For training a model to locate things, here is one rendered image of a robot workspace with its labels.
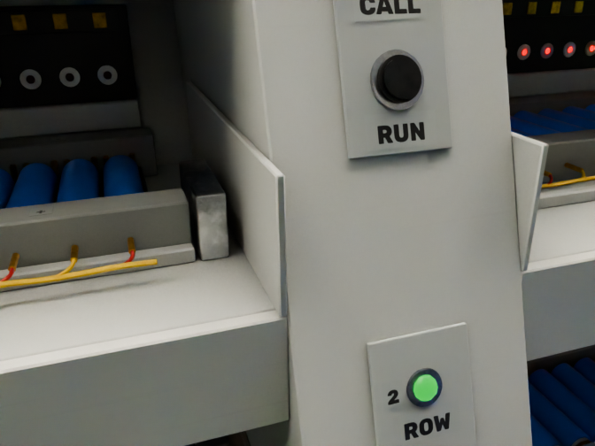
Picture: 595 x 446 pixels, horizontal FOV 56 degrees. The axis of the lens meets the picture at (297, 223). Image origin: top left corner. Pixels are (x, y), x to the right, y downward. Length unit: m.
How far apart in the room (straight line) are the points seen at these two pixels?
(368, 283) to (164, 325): 0.07
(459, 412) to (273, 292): 0.08
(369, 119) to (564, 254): 0.10
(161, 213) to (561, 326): 0.17
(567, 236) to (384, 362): 0.11
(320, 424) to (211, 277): 0.07
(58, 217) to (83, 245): 0.01
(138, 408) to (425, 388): 0.10
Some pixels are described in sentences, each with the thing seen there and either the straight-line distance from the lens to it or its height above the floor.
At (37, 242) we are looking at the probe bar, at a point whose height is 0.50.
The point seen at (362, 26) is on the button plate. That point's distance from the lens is 0.20.
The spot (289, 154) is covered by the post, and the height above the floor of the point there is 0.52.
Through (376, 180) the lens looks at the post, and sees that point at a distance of 0.20.
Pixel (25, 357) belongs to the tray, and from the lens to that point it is 0.19.
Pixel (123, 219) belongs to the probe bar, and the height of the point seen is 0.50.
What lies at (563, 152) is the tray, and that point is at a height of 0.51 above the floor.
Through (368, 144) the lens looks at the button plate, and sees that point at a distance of 0.19.
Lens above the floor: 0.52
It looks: 6 degrees down
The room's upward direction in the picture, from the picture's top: 6 degrees counter-clockwise
